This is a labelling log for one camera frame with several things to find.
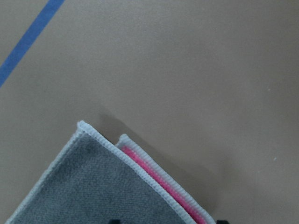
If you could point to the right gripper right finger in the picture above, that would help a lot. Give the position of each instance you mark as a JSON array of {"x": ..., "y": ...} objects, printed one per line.
[{"x": 222, "y": 222}]

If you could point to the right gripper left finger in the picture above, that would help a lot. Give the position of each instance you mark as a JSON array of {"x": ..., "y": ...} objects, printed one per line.
[{"x": 115, "y": 221}]

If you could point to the pink and grey towel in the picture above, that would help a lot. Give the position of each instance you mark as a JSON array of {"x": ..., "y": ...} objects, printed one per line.
[{"x": 92, "y": 181}]

